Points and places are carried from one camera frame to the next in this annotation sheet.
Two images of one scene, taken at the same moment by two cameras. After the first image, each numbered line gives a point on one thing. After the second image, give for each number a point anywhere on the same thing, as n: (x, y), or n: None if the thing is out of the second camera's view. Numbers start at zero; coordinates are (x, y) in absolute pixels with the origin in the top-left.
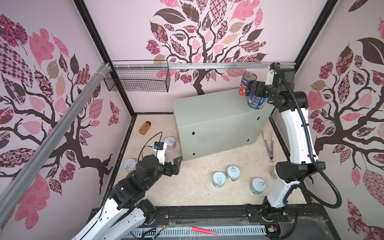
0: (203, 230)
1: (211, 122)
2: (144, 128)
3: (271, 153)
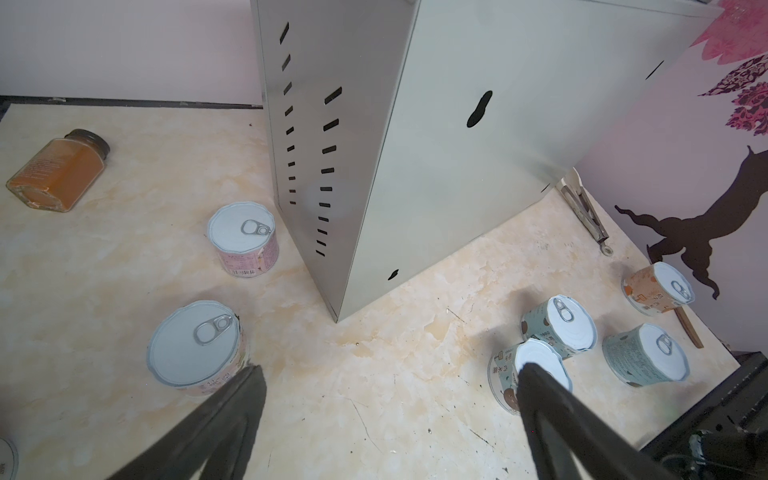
0: None
1: (396, 127)
2: (60, 173)
3: (573, 189)
